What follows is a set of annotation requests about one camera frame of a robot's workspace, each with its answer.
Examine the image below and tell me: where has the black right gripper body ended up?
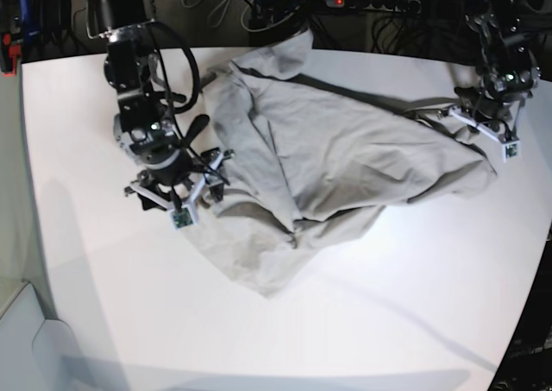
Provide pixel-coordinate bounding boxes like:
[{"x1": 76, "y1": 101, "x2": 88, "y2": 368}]
[{"x1": 113, "y1": 118, "x2": 234, "y2": 212}]

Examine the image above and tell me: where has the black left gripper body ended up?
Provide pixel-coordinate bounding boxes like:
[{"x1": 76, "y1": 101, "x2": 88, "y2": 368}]
[{"x1": 454, "y1": 71, "x2": 540, "y2": 136}]

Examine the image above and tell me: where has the grey t-shirt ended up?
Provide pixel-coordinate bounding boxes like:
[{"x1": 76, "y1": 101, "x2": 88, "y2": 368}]
[{"x1": 184, "y1": 32, "x2": 497, "y2": 297}]

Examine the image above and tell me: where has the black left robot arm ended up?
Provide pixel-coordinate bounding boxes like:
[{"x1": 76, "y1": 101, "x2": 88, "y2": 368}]
[{"x1": 449, "y1": 0, "x2": 540, "y2": 143}]

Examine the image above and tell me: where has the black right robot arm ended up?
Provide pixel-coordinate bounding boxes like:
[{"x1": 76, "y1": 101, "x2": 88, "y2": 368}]
[{"x1": 85, "y1": 0, "x2": 230, "y2": 215}]

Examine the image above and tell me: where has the black power strip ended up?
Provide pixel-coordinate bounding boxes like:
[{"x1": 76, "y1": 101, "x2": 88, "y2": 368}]
[{"x1": 324, "y1": 0, "x2": 422, "y2": 15}]

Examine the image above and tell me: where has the red and black clamp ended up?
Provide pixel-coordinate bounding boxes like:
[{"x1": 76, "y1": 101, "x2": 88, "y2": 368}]
[{"x1": 1, "y1": 32, "x2": 22, "y2": 77}]

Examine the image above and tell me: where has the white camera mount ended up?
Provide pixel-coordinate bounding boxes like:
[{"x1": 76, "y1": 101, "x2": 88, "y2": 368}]
[
  {"x1": 446, "y1": 105, "x2": 520, "y2": 162},
  {"x1": 124, "y1": 148, "x2": 234, "y2": 229}
]

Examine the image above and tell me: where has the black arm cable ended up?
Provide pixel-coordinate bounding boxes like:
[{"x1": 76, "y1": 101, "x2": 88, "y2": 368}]
[{"x1": 146, "y1": 21, "x2": 204, "y2": 116}]

